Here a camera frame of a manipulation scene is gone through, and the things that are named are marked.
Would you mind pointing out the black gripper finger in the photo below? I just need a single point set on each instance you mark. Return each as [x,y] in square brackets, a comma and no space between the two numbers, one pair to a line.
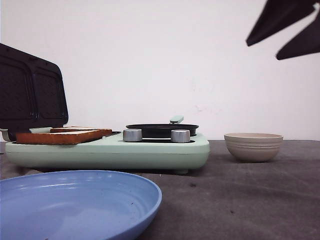
[304,43]
[276,16]

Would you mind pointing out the toast bread slice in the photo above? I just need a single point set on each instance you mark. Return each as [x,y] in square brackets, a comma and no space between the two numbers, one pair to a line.
[70,129]
[62,137]

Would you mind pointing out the mint green breakfast maker base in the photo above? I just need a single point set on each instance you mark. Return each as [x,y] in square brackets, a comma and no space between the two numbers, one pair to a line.
[111,152]

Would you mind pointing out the beige ribbed ceramic bowl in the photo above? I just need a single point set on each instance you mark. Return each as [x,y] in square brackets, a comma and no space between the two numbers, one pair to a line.
[253,147]

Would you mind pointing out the right silver control knob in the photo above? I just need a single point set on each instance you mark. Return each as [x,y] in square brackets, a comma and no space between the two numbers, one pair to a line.
[180,136]

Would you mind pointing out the silver control knob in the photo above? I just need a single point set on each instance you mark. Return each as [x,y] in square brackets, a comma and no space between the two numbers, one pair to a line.
[132,135]
[180,136]

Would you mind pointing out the grey table cloth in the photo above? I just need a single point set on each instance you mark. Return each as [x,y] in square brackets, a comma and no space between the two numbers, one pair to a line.
[228,199]

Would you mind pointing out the left silver control knob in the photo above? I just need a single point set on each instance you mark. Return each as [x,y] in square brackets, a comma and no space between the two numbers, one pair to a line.
[132,135]

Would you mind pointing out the blue plastic plate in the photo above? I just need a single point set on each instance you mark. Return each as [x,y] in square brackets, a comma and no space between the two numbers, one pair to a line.
[77,205]

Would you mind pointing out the black frying pan green handle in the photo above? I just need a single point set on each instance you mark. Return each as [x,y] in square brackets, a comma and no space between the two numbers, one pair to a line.
[163,130]

